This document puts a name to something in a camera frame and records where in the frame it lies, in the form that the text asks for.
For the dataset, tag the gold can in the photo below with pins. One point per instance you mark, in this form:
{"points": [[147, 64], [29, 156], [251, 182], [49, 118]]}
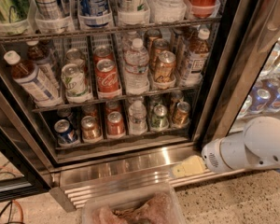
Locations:
{"points": [[181, 113], [164, 67]]}

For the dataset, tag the bottom shelf water bottle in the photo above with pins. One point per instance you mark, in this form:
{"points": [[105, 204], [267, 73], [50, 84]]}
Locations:
{"points": [[137, 118]]}

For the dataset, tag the middle shelf water bottle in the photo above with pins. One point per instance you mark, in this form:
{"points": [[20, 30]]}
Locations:
{"points": [[136, 67]]}

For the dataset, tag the tea bottle left front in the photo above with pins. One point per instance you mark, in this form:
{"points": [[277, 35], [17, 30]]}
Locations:
{"points": [[33, 80]]}

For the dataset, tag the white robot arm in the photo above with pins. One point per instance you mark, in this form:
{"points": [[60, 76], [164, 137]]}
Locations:
{"points": [[256, 147]]}

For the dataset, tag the green soda can front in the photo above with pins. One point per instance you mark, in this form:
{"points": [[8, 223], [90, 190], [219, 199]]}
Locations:
{"points": [[159, 119]]}

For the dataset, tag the blue pepsi can bottom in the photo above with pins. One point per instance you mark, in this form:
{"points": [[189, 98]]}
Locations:
{"points": [[66, 134]]}

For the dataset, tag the gold can bottom right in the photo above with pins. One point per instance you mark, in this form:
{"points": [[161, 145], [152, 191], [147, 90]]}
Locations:
{"points": [[181, 113]]}

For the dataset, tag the tea bottle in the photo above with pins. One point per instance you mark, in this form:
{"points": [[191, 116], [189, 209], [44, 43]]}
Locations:
{"points": [[195, 58], [33, 80], [42, 57]]}

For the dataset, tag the shelf water bottle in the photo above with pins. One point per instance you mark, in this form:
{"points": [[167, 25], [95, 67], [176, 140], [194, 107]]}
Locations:
{"points": [[136, 67], [137, 118]]}

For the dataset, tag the steel fridge base grille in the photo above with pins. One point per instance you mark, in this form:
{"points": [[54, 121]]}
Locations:
{"points": [[87, 177]]}

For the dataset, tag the tea bottle right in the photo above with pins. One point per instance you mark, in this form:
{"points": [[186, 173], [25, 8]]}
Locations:
{"points": [[195, 58]]}

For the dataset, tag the clear plastic food container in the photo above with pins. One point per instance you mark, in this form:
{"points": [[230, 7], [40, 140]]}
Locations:
{"points": [[155, 204]]}

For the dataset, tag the white green can middle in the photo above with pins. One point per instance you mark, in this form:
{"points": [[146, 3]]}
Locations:
{"points": [[75, 82]]}

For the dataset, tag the tea bottle left rear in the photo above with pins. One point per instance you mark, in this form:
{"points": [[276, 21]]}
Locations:
{"points": [[42, 57]]}

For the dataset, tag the gold can middle front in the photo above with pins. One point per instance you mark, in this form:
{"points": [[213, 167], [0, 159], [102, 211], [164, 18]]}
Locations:
{"points": [[164, 67]]}

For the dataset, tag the red can bottom front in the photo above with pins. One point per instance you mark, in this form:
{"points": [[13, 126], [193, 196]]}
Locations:
{"points": [[115, 125]]}

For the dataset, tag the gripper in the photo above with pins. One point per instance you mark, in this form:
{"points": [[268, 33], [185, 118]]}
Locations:
{"points": [[211, 158]]}

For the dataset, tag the open glass fridge door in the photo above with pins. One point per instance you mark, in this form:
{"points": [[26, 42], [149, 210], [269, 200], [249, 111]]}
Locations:
{"points": [[22, 172]]}

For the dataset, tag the blue pepsi can right fridge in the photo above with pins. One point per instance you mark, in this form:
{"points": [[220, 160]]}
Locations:
{"points": [[259, 99]]}

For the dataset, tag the red coca-cola can middle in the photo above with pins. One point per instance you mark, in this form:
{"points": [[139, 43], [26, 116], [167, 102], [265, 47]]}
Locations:
{"points": [[107, 77]]}

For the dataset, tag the copper can bottom front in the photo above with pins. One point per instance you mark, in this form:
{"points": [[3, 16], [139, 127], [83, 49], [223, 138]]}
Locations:
{"points": [[91, 131]]}

